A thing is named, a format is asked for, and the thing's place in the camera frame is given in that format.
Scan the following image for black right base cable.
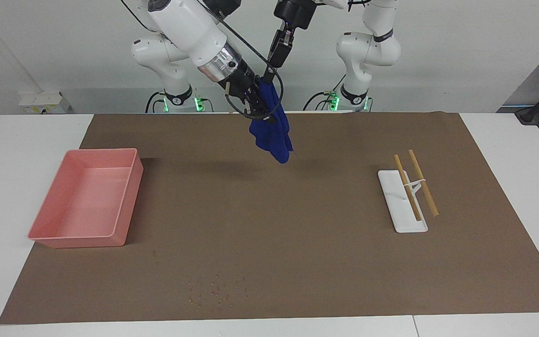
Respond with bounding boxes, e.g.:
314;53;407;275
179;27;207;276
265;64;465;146
145;91;165;113

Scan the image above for blue towel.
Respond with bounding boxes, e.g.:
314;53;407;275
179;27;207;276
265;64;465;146
249;77;294;164

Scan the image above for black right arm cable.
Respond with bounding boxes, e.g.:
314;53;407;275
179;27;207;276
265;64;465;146
195;0;285;121

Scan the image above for white wall socket box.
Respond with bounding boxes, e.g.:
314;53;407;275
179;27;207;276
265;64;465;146
18;91;71;114

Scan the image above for water droplets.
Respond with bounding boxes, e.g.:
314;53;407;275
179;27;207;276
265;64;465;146
187;274;249;310

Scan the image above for white rack with wooden rods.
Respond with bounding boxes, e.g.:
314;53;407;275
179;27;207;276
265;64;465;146
378;149;439;234

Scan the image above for pink plastic bin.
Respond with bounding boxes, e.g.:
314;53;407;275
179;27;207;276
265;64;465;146
27;148;144;249

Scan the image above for black left base cables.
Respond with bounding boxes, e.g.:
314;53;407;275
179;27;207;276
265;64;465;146
303;70;346;111

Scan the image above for brown table mat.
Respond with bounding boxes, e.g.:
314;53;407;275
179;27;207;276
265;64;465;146
0;111;539;325

